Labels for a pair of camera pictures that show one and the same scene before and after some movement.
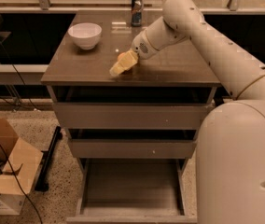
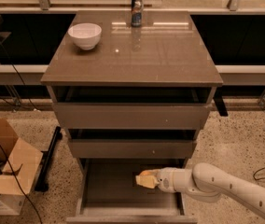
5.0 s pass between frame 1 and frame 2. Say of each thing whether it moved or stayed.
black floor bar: stayed
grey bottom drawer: stayed
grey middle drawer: stayed
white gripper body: moved
